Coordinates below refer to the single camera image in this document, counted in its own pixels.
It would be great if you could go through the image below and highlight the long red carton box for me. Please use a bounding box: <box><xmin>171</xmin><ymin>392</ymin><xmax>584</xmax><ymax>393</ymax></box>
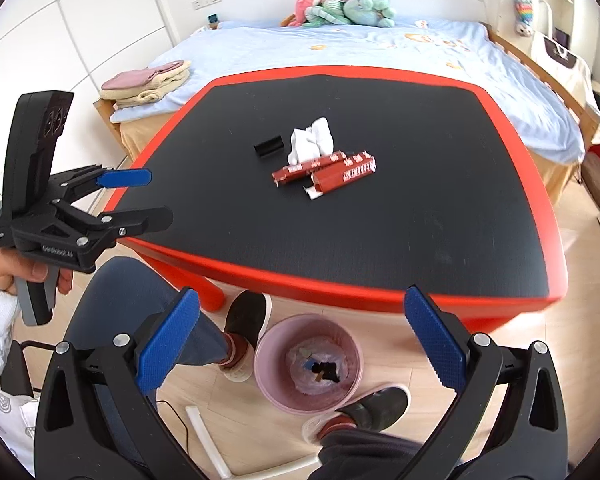
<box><xmin>272</xmin><ymin>151</ymin><xmax>347</xmax><ymax>186</ymax></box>

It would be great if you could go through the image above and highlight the white sock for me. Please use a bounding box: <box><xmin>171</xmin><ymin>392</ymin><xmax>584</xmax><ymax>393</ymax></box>
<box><xmin>287</xmin><ymin>117</ymin><xmax>335</xmax><ymax>166</ymax></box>

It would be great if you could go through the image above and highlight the short red carton box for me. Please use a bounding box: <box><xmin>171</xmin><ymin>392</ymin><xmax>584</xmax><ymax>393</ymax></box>
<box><xmin>304</xmin><ymin>151</ymin><xmax>377</xmax><ymax>200</ymax></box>

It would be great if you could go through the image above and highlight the pink trash bin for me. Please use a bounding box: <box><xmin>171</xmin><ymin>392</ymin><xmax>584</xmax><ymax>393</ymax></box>
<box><xmin>253</xmin><ymin>314</ymin><xmax>364</xmax><ymax>415</ymax></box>

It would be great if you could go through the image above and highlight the person's left hand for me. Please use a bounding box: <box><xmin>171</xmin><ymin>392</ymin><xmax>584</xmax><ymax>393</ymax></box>
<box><xmin>0</xmin><ymin>248</ymin><xmax>50</xmax><ymax>296</ymax></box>

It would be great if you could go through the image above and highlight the folded towels pile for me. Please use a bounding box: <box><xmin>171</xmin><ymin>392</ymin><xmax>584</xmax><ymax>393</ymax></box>
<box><xmin>99</xmin><ymin>60</ymin><xmax>190</xmax><ymax>108</ymax></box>

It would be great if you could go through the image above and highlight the person's left shoe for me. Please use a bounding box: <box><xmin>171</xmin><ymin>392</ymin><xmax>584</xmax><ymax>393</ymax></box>
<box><xmin>219</xmin><ymin>289</ymin><xmax>272</xmax><ymax>384</ymax></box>

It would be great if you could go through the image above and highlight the person's shoe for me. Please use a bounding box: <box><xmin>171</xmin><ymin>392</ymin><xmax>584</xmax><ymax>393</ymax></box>
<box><xmin>219</xmin><ymin>289</ymin><xmax>272</xmax><ymax>384</ymax></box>
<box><xmin>301</xmin><ymin>384</ymin><xmax>412</xmax><ymax>445</ymax></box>

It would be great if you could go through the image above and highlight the person's right shoe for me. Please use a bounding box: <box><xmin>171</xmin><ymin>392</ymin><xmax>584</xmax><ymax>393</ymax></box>
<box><xmin>301</xmin><ymin>384</ymin><xmax>412</xmax><ymax>445</ymax></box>

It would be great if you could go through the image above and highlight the small black plastic block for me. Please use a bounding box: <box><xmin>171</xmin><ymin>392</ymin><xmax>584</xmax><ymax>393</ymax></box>
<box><xmin>253</xmin><ymin>136</ymin><xmax>285</xmax><ymax>158</ymax></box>

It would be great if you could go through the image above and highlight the white chair leg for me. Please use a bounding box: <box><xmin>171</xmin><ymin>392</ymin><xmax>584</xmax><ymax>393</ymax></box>
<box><xmin>185</xmin><ymin>405</ymin><xmax>320</xmax><ymax>480</ymax></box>

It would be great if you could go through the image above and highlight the red and black table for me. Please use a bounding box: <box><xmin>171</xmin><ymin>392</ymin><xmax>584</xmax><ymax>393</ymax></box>
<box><xmin>108</xmin><ymin>66</ymin><xmax>568</xmax><ymax>330</ymax></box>

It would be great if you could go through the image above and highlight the bed with blue sheet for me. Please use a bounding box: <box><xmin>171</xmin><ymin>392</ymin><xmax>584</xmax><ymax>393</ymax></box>
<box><xmin>94</xmin><ymin>20</ymin><xmax>596</xmax><ymax>203</ymax></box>

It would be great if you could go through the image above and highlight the pink plush toy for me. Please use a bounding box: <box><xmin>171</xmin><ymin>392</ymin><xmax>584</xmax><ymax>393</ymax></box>
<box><xmin>287</xmin><ymin>0</ymin><xmax>332</xmax><ymax>28</ymax></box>

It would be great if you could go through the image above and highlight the green plush toy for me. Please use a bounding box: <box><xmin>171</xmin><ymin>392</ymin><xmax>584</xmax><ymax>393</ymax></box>
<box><xmin>342</xmin><ymin>0</ymin><xmax>396</xmax><ymax>27</ymax></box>

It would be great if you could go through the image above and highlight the rainbow plush hanging toy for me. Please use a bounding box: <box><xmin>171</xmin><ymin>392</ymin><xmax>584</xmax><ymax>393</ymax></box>
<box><xmin>515</xmin><ymin>0</ymin><xmax>533</xmax><ymax>37</ymax></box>

